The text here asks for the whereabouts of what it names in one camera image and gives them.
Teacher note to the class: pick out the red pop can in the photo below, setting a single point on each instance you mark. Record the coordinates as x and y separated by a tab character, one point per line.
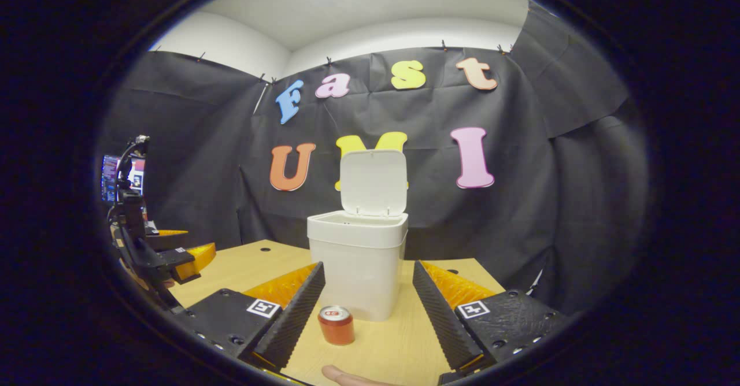
336	328

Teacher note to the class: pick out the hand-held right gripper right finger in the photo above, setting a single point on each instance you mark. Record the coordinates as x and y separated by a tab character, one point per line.
442	322

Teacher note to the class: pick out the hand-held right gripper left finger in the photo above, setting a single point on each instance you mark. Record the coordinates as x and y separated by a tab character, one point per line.
295	322

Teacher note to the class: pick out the wooden desktop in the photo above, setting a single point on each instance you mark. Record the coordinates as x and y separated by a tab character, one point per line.
387	345

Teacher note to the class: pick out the white desktop garbage bin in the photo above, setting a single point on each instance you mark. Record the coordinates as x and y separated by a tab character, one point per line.
358	270

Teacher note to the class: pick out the black backdrop cloth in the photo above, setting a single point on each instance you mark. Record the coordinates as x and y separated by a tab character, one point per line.
549	212

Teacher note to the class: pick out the computer monitor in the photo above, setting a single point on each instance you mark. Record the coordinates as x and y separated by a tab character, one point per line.
110	178

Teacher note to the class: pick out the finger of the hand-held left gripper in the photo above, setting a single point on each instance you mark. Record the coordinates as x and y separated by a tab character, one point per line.
165	234
193	259

